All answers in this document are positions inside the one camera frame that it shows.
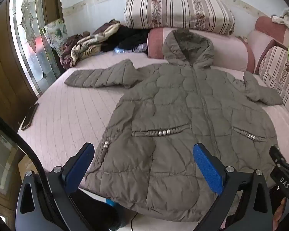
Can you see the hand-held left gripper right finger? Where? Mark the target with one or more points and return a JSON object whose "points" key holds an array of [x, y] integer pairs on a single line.
{"points": [[207, 168]]}

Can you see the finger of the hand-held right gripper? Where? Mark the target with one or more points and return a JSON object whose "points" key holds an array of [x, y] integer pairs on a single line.
{"points": [[283, 175]]}

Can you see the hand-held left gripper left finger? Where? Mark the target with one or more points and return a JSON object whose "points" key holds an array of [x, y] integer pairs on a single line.
{"points": [[78, 170]]}

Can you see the olive green puffer jacket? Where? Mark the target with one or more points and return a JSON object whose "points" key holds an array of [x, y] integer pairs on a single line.
{"points": [[173, 105]]}

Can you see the blue object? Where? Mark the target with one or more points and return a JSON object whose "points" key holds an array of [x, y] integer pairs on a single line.
{"points": [[112, 202]]}

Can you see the black phone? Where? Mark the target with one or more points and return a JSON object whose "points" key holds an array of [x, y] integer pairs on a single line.
{"points": [[30, 116]]}

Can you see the striped floral cushion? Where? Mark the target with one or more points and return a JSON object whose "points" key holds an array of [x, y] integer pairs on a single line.
{"points": [[279, 69]]}

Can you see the pink and red cushion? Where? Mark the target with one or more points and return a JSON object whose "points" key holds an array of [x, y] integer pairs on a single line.
{"points": [[262, 43]]}

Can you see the pink bolster cushion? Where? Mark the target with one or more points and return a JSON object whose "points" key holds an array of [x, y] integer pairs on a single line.
{"points": [[231, 50]]}

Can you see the brown and cream blanket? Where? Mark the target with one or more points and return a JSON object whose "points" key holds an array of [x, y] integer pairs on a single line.
{"points": [[86, 43]]}

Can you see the blue plastic packet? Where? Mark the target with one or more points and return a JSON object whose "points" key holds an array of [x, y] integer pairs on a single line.
{"points": [[121, 50]]}

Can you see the white cloth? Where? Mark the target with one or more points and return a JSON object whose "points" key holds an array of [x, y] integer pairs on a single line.
{"points": [[285, 19]]}

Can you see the stained glass door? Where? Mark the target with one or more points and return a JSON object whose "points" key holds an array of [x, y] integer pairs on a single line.
{"points": [[32, 41]]}

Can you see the floral pillow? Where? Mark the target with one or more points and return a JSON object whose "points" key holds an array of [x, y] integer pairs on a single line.
{"points": [[56, 33]]}

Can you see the black garment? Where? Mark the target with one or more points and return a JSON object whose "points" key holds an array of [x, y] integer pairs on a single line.
{"points": [[130, 37]]}

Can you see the striped floral folded quilt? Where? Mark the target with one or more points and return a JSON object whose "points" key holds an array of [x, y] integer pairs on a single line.
{"points": [[178, 9]]}

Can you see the wooden door frame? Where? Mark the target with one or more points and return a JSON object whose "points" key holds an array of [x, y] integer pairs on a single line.
{"points": [[4, 77]]}

